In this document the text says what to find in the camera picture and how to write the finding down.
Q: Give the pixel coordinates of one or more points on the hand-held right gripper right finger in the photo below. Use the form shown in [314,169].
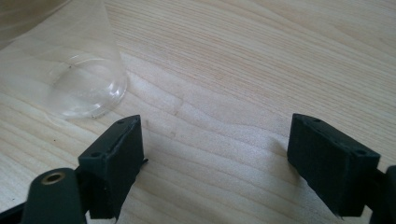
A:
[330,165]

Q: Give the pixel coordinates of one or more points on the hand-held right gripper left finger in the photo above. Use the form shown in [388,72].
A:
[118,161]

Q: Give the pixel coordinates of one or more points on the clear plastic cup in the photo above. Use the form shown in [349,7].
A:
[77,71]

